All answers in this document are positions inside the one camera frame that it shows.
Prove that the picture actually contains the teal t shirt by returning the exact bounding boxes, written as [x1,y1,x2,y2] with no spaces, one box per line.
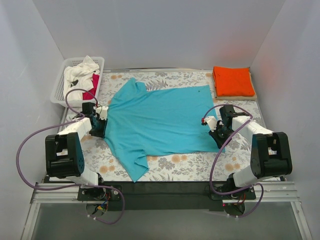
[104,78,219,182]

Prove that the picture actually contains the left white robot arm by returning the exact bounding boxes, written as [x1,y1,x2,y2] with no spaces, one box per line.
[45,102,108,200]

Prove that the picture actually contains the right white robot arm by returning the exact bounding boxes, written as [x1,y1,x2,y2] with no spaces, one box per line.
[201,105,293,199]

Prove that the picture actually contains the floral patterned table mat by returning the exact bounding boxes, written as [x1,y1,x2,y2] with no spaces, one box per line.
[81,70,251,182]

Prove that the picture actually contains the magenta t shirt in basket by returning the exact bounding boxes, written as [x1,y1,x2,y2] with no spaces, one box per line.
[82,74,100,101]

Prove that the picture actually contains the folded orange t shirt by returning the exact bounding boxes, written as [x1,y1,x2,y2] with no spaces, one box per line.
[212,66,256,97]

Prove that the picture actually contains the white plastic laundry basket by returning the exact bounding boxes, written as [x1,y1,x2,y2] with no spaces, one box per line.
[50,56,105,108]

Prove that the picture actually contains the white t shirt in basket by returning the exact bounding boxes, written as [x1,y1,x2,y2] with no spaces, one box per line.
[63,55,100,103]

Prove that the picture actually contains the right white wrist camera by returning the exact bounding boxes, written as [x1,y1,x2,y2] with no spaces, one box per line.
[201,116,218,132]

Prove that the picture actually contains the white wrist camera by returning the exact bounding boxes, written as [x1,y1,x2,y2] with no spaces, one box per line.
[201,116,218,132]
[96,105,109,121]

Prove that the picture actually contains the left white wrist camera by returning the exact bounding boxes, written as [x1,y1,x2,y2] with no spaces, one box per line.
[96,105,109,121]

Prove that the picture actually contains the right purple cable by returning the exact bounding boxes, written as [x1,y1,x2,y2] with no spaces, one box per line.
[202,104,265,219]

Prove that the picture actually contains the purple cable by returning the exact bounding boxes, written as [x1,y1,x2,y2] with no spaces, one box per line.
[202,104,265,219]
[16,88,127,225]

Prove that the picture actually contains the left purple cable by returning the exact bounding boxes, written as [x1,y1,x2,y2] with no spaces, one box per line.
[16,88,127,225]

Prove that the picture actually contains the aluminium frame rail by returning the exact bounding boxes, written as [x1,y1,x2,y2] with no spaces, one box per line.
[31,181,301,204]

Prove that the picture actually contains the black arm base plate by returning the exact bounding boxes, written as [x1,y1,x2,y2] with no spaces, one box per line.
[76,181,257,212]

